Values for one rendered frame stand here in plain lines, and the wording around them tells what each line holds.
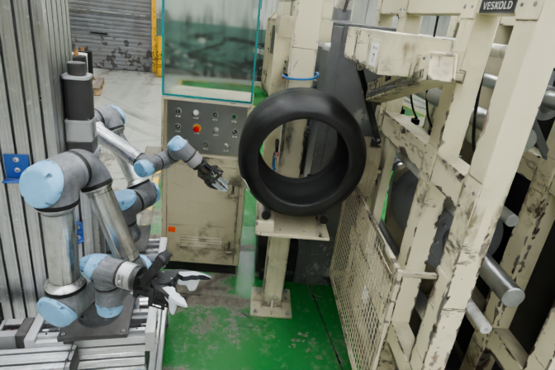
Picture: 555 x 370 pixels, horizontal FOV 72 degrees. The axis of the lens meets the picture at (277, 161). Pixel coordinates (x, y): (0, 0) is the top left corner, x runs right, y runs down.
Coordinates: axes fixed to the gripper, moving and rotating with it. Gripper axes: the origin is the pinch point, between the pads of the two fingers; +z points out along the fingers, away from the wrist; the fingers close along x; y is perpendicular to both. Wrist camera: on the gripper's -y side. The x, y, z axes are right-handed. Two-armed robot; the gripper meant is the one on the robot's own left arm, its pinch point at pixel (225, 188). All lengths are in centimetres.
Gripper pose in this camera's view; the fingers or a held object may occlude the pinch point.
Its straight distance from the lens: 187.9
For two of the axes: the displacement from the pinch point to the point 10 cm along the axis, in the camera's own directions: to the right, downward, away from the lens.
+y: 6.1, -0.5, -7.9
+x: 4.8, -7.7, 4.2
